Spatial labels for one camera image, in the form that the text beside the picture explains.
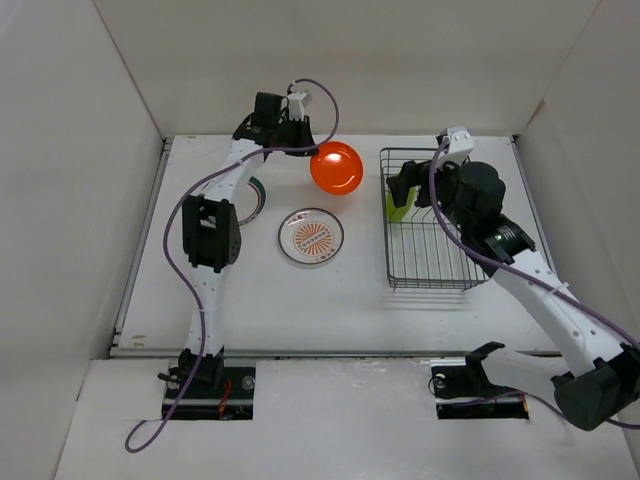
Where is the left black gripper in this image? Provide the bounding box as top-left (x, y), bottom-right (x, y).
top-left (271, 114), bottom-right (318, 157)

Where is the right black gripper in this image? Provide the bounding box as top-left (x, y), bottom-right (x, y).
top-left (387, 152), bottom-right (473, 234)

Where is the lime green plate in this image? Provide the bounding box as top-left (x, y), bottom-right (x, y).
top-left (386, 187), bottom-right (416, 223)

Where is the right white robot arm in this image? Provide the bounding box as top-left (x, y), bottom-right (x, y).
top-left (385, 159), bottom-right (639, 431)

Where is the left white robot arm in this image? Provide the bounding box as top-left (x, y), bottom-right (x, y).
top-left (179, 90), bottom-right (317, 369)

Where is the white plate teal rim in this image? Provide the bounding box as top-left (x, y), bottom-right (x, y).
top-left (235, 176), bottom-right (267, 226)

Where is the white plate orange sunburst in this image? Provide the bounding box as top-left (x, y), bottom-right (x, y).
top-left (277, 208), bottom-right (345, 266)

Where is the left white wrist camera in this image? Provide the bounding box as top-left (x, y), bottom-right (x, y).
top-left (286, 90), bottom-right (312, 122)

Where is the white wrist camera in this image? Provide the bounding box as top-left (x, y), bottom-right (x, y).
top-left (436, 126), bottom-right (475, 165)
top-left (286, 90), bottom-right (312, 122)

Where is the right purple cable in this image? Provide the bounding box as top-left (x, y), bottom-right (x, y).
top-left (428, 139), bottom-right (640, 430)

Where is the purple cable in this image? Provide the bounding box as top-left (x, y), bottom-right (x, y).
top-left (124, 77), bottom-right (342, 454)
top-left (428, 139), bottom-right (640, 430)

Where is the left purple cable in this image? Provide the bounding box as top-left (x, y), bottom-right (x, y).
top-left (124, 77), bottom-right (342, 454)

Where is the black wire dish rack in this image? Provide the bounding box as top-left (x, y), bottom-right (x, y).
top-left (379, 147), bottom-right (488, 291)

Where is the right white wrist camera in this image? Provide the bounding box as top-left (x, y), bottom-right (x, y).
top-left (436, 126), bottom-right (475, 165)

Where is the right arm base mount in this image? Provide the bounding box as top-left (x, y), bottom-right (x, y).
top-left (428, 341), bottom-right (529, 420)

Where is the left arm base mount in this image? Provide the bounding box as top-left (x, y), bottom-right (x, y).
top-left (157, 349), bottom-right (256, 421)

